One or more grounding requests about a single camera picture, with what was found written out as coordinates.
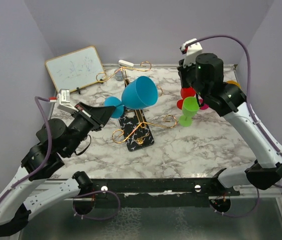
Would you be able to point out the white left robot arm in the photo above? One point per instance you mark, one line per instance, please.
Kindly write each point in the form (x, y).
(56, 141)

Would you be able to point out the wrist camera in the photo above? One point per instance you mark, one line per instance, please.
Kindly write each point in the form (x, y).
(191, 51)
(63, 100)

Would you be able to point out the blue wine glass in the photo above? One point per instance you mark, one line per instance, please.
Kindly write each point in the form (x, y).
(137, 95)

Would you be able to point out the black front mounting bar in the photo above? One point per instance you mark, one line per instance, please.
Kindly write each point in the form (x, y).
(149, 192)

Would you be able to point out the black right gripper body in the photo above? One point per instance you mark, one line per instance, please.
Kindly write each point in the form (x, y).
(186, 74)

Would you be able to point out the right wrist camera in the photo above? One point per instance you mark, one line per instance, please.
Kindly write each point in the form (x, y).
(191, 51)

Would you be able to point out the green wine glass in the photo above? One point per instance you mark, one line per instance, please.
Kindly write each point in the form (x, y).
(190, 108)

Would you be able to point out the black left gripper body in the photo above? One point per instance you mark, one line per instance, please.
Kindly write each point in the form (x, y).
(83, 124)

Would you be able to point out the red wine glass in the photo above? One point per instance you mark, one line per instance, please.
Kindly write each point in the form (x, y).
(185, 92)

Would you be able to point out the white marker eraser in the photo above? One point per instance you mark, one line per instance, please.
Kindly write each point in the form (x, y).
(125, 63)

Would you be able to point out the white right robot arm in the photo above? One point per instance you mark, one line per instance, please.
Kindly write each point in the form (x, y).
(205, 76)

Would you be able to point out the magenta wine glass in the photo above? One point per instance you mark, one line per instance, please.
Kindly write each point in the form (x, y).
(204, 107)

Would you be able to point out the black patterned rack base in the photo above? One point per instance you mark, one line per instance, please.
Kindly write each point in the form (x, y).
(142, 138)

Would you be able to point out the small framed whiteboard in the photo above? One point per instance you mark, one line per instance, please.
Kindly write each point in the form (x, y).
(76, 70)

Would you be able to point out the orange wine glass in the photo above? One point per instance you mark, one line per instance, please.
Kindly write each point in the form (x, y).
(232, 82)

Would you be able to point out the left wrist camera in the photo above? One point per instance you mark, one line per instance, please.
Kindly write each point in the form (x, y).
(63, 100)

